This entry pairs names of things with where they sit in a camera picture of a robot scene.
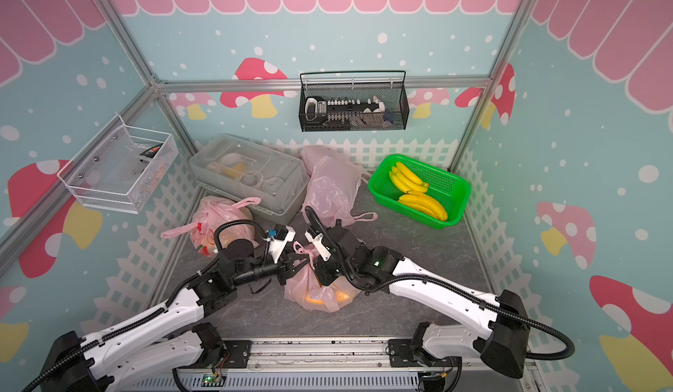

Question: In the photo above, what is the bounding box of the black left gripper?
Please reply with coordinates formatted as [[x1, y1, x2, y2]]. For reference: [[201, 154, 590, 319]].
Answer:
[[234, 247, 313, 288]]

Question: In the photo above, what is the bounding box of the pink plastic bag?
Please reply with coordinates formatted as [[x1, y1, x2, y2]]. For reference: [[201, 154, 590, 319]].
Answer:
[[301, 146, 378, 227], [161, 196, 261, 258], [284, 241, 360, 313]]

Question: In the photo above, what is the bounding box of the orange banana bunch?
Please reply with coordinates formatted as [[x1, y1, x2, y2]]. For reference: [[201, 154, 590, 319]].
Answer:
[[305, 290, 352, 311]]

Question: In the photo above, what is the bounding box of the pink plastic bag front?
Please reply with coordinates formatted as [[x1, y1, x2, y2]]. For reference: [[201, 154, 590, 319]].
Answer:
[[161, 196, 261, 258]]

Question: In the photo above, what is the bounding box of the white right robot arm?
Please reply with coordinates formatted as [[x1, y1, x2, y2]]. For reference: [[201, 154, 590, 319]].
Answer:
[[304, 207, 575, 379]]

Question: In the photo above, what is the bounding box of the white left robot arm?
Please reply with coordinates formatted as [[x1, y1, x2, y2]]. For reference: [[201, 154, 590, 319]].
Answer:
[[26, 219, 306, 391]]

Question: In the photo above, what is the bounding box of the pink plastic bag back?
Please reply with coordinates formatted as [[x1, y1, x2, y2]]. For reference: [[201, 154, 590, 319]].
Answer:
[[301, 146, 378, 227]]

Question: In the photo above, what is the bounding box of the yellow banana bunch in basket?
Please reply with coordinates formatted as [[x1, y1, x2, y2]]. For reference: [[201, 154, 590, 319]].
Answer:
[[388, 162, 448, 222]]

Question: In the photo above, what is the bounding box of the clear lidded storage box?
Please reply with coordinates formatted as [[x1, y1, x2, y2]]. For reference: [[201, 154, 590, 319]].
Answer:
[[189, 134, 310, 225]]

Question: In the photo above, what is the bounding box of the green plastic basket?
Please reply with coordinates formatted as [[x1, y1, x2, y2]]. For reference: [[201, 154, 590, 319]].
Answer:
[[368, 154, 471, 229]]

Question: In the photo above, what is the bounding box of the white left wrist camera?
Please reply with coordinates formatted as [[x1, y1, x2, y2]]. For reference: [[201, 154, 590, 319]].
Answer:
[[268, 225, 295, 263]]

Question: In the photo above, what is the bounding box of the metal base rail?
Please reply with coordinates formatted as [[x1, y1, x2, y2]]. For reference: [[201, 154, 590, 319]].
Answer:
[[128, 337, 539, 391]]

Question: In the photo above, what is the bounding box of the black wire mesh basket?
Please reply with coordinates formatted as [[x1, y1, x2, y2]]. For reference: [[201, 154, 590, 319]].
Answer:
[[298, 70, 409, 133]]

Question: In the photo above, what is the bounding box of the white wire mesh basket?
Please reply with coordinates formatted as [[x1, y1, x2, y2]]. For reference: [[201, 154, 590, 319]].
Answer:
[[57, 115, 179, 214]]

